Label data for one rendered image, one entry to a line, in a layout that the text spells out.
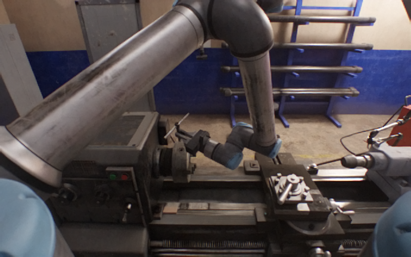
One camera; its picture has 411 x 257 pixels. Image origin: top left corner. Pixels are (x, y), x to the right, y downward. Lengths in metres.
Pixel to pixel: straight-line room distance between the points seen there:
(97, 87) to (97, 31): 4.05
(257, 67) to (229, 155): 0.46
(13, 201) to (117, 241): 1.13
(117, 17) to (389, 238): 4.25
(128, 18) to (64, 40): 1.35
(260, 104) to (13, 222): 0.61
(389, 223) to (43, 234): 0.34
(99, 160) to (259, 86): 0.81
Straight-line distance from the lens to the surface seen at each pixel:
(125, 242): 1.36
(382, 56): 5.24
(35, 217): 0.27
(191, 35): 0.53
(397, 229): 0.28
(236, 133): 0.96
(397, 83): 5.67
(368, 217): 1.64
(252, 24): 0.53
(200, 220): 1.33
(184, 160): 1.19
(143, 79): 0.45
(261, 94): 0.66
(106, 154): 1.10
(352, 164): 1.54
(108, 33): 4.37
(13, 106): 4.45
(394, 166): 1.65
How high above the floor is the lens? 1.90
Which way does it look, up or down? 29 degrees down
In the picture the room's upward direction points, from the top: 1 degrees counter-clockwise
